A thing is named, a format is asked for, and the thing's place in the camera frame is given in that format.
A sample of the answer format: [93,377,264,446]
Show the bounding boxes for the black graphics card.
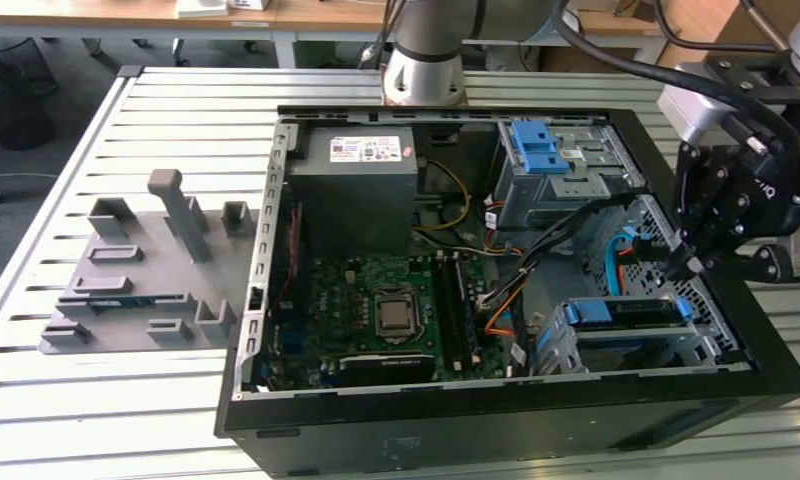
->
[332,351,440,387]

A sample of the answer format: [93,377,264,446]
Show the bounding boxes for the silver CPU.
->
[376,300,417,332]

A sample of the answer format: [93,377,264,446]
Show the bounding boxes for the black cable bundle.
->
[485,192,648,321]

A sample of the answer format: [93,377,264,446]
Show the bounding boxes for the blue plastic bay latch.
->
[509,121,572,175]

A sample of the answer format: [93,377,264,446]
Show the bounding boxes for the wooden desk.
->
[0,0,281,69]
[269,0,681,76]

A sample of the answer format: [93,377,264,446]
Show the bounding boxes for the grey power supply unit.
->
[284,124,420,255]

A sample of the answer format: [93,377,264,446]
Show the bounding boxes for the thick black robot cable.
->
[545,0,800,156]

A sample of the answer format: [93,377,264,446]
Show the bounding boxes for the grey parts rack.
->
[37,168,261,357]

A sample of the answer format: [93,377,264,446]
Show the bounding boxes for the black mesh waste bin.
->
[0,34,58,151]

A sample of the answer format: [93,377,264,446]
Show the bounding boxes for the hard disk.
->
[559,295,693,334]

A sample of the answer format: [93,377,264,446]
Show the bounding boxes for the green motherboard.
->
[265,252,508,391]

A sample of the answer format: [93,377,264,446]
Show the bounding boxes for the multicolour power wire bundle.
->
[416,199,532,259]

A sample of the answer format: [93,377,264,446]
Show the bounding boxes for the metal socket cover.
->
[371,288,423,346]

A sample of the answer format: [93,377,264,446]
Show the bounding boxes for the blue data wire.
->
[599,227,648,301]

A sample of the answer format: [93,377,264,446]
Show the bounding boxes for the yellow power wire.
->
[412,158,473,234]

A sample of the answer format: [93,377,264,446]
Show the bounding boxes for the metal disk bay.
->
[529,292,741,376]

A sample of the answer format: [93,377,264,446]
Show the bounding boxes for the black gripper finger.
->
[685,233,800,284]
[663,142,756,281]

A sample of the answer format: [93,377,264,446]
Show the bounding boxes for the black RAM slot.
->
[451,252,473,369]
[443,252,464,370]
[435,252,456,370]

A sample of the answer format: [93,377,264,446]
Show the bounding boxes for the black PC case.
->
[213,103,800,479]

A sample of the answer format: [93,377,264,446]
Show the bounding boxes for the metal optical drive cage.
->
[492,119,648,231]

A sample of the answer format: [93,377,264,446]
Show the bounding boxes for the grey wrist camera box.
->
[656,84,768,146]

